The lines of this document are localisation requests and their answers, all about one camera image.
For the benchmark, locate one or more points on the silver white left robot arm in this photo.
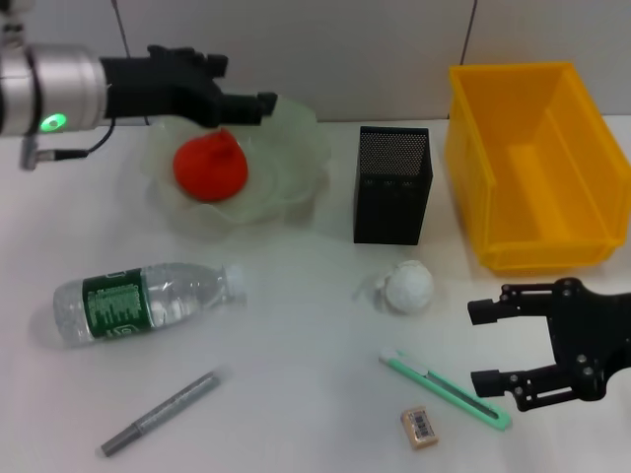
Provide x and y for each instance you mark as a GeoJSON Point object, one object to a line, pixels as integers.
{"type": "Point", "coordinates": [59, 88]}

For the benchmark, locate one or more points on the mint green utility knife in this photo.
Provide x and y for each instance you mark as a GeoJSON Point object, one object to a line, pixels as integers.
{"type": "Point", "coordinates": [443, 389]}

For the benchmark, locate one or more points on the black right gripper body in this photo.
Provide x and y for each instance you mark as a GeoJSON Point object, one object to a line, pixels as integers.
{"type": "Point", "coordinates": [586, 335]}

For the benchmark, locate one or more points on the beige eraser with barcode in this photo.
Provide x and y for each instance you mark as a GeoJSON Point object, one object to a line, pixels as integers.
{"type": "Point", "coordinates": [419, 426]}

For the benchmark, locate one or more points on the grey marker pen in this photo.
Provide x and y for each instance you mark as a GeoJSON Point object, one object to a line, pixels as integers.
{"type": "Point", "coordinates": [162, 414]}

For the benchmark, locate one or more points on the black mesh pen holder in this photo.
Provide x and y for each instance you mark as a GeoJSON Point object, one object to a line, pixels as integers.
{"type": "Point", "coordinates": [389, 212]}

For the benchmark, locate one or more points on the translucent green fruit bowl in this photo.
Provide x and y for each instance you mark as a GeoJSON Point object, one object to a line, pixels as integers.
{"type": "Point", "coordinates": [291, 162]}

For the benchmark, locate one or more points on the clear green-label water bottle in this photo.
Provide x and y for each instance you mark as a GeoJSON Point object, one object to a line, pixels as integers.
{"type": "Point", "coordinates": [172, 290]}

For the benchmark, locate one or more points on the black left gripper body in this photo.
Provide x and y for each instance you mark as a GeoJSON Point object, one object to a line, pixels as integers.
{"type": "Point", "coordinates": [158, 88]}

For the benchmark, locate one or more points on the orange fruit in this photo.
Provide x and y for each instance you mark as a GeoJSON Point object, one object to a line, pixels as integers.
{"type": "Point", "coordinates": [207, 167]}

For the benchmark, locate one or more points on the yellow plastic bin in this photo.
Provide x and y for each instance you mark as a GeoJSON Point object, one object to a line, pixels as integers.
{"type": "Point", "coordinates": [542, 197]}

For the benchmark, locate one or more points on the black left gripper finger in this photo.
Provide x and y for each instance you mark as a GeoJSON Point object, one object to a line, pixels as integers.
{"type": "Point", "coordinates": [197, 61]}
{"type": "Point", "coordinates": [244, 109]}

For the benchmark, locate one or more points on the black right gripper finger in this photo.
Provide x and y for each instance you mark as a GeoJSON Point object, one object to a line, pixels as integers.
{"type": "Point", "coordinates": [517, 300]}
{"type": "Point", "coordinates": [532, 386]}

